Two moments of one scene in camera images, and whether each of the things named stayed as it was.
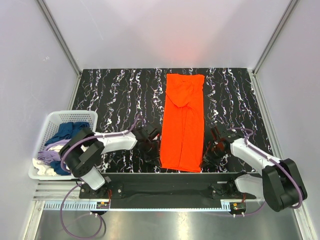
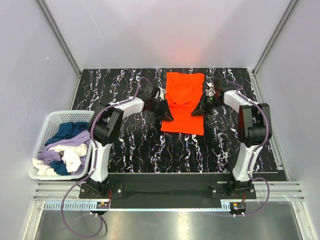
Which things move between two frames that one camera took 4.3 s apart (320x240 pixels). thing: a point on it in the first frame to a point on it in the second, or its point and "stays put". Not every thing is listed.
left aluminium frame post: x=75 y=91 stays put
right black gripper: x=211 y=153 to x=204 y=104
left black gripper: x=152 y=149 to x=161 y=107
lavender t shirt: x=47 y=156 stays put
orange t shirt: x=182 y=126 stays put
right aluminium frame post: x=274 y=36 stays put
